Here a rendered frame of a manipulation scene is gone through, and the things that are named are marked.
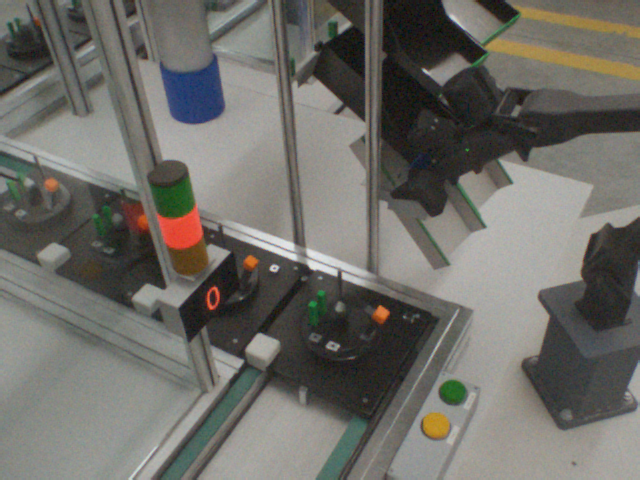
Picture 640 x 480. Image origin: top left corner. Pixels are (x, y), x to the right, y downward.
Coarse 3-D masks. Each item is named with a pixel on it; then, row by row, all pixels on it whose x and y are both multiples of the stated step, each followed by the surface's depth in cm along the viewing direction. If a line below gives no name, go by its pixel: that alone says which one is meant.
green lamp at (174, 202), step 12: (156, 192) 83; (168, 192) 82; (180, 192) 83; (192, 192) 85; (156, 204) 84; (168, 204) 83; (180, 204) 84; (192, 204) 86; (168, 216) 85; (180, 216) 85
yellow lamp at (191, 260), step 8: (200, 240) 90; (168, 248) 90; (176, 248) 89; (184, 248) 89; (192, 248) 89; (200, 248) 90; (176, 256) 90; (184, 256) 90; (192, 256) 90; (200, 256) 91; (176, 264) 91; (184, 264) 90; (192, 264) 91; (200, 264) 92; (176, 272) 92; (184, 272) 92; (192, 272) 92
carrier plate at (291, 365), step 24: (312, 288) 129; (336, 288) 129; (360, 288) 128; (288, 312) 125; (288, 336) 121; (384, 336) 120; (408, 336) 120; (288, 360) 117; (312, 360) 117; (384, 360) 116; (312, 384) 113; (336, 384) 113; (360, 384) 113; (384, 384) 113; (360, 408) 110
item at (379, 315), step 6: (366, 306) 112; (378, 306) 111; (366, 312) 112; (372, 312) 112; (378, 312) 110; (384, 312) 111; (372, 318) 111; (378, 318) 111; (384, 318) 110; (372, 324) 113; (366, 330) 115; (372, 330) 114; (366, 336) 116
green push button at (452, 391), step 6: (444, 384) 112; (450, 384) 112; (456, 384) 112; (462, 384) 112; (444, 390) 111; (450, 390) 111; (456, 390) 111; (462, 390) 111; (444, 396) 111; (450, 396) 110; (456, 396) 110; (462, 396) 110; (450, 402) 110; (456, 402) 110
